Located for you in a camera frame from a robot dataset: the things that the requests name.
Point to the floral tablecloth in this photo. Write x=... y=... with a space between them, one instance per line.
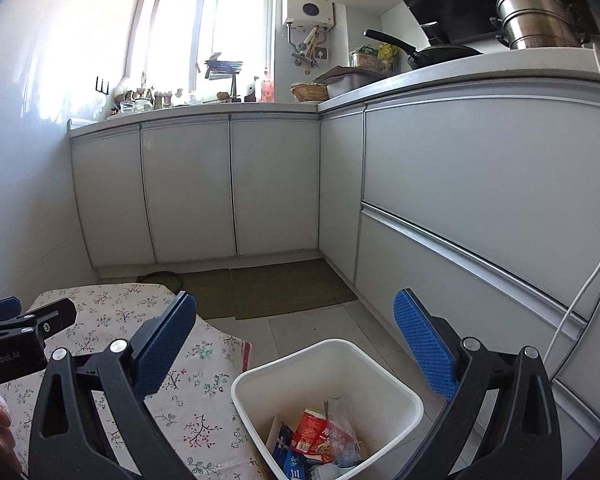
x=110 y=305

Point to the green and yellow food packets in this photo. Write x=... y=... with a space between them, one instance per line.
x=375 y=57

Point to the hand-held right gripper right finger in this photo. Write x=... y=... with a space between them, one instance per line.
x=425 y=345

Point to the white kitchen countertop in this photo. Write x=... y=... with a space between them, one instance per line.
x=455 y=72

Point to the black wall hook rack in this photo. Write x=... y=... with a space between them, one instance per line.
x=102 y=86

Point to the dark round floor mat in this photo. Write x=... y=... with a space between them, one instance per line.
x=157 y=279

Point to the black wok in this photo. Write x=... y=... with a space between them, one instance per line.
x=440 y=55

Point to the red instant noodle cup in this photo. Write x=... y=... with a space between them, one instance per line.
x=312 y=432

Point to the white trash bin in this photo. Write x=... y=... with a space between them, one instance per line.
x=330 y=370

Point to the white cabinet with drawers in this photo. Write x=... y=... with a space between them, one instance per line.
x=480 y=185

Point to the white cabinet with doors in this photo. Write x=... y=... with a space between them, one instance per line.
x=190 y=185

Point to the large brown floor mat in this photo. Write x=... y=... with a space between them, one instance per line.
x=290 y=287

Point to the wicker basket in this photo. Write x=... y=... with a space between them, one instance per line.
x=310 y=92

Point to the red bottle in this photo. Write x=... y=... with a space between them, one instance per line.
x=268 y=87

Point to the kitchen window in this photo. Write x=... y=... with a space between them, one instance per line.
x=200 y=35

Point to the metal basin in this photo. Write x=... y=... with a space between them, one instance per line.
x=352 y=87

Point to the blue snack packet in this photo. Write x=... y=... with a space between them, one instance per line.
x=295 y=470

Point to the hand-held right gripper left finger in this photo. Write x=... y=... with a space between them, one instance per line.
x=165 y=345

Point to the row of small ornaments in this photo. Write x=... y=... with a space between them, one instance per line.
x=145 y=100

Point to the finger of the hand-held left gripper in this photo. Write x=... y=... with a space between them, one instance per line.
x=0 y=306
x=55 y=316

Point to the small brown floor mat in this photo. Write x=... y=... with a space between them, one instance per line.
x=210 y=292

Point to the steel steamer pot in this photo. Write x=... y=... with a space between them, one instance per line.
x=535 y=20

